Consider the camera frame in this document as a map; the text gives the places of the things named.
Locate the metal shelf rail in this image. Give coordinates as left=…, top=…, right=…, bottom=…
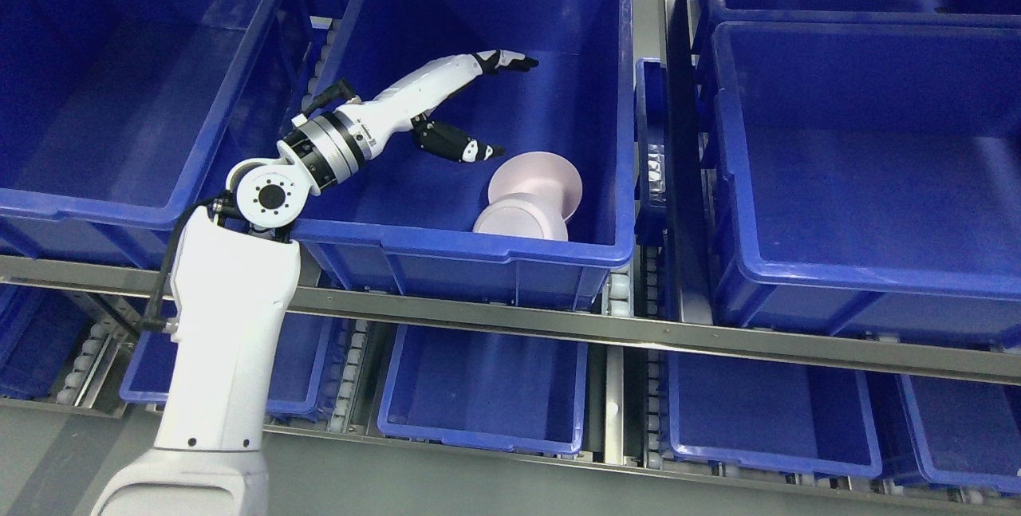
left=0, top=254, right=1021, bottom=386

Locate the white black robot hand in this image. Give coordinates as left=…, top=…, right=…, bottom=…
left=337, top=49, right=538, bottom=163

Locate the blue bin lower centre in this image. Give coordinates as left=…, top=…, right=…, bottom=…
left=376, top=325, right=589, bottom=455

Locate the pink bowl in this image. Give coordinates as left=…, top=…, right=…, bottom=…
left=487, top=152, right=583, bottom=222
left=471, top=193, right=569, bottom=241

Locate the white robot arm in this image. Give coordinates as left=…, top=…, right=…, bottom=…
left=92, top=79, right=369, bottom=515

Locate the blue bin lower left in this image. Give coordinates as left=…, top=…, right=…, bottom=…
left=118, top=313, right=352, bottom=422

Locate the blue bin far lower right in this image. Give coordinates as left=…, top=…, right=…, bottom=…
left=897, top=375, right=1020, bottom=495

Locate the blue bin upper left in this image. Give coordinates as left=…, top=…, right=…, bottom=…
left=1, top=0, right=313, bottom=269

